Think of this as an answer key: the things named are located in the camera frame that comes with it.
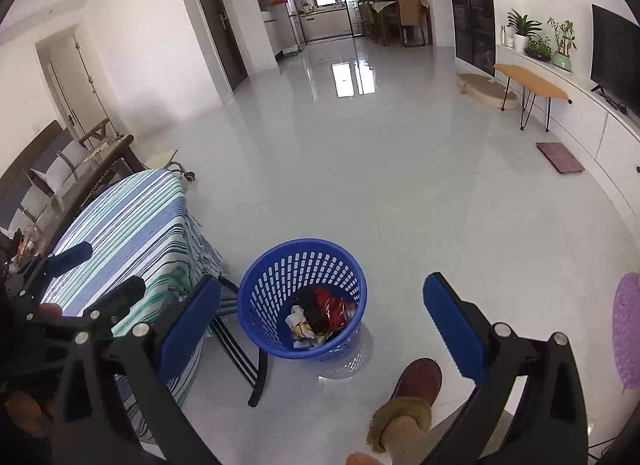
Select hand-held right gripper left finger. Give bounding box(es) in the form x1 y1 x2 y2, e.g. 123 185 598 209
52 275 223 465

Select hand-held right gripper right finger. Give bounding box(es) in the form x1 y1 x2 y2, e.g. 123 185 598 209
422 272 591 465

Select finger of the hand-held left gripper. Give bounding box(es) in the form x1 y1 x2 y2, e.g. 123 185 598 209
15 241 94 297
75 275 147 341

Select blue plastic basket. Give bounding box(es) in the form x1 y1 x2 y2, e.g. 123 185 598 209
237 238 368 362

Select red wrapper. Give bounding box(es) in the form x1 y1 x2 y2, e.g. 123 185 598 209
320 295 357 332

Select black mesh sleeve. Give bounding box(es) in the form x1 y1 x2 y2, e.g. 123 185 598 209
299 289 327 327

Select black folding table legs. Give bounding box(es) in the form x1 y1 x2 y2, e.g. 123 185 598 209
210 275 272 408

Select striped tablecloth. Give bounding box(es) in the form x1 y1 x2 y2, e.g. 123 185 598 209
40 170 223 441

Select brown furry slipper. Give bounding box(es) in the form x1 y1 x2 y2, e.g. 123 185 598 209
366 357 444 457

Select grey white cushion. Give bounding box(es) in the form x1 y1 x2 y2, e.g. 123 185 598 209
30 140 91 196

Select brown sofa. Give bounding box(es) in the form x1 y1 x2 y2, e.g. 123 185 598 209
0 120 68 226

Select purple perforated mat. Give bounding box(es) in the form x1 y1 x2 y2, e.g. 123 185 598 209
612 272 640 392

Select pink floor scale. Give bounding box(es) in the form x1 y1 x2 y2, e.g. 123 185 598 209
536 142 585 175

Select round beige floor cushion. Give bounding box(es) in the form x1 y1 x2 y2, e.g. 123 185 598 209
456 73 520 112

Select oval wooden side table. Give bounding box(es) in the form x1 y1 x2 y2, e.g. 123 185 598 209
494 64 574 132

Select dark door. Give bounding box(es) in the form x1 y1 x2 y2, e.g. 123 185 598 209
187 0 249 92

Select low leafy potted plant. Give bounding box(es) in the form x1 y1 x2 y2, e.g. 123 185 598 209
525 37 554 64

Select tall plant green pot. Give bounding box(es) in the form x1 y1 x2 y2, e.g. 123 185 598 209
547 17 577 72

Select wooden dining chair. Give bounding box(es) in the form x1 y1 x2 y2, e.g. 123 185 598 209
395 0 434 48

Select black flat television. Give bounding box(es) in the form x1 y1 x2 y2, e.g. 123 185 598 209
590 4 640 118

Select black glass cabinet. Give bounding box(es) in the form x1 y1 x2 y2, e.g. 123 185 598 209
442 0 497 76

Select dining table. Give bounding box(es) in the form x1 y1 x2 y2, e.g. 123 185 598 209
370 0 432 40

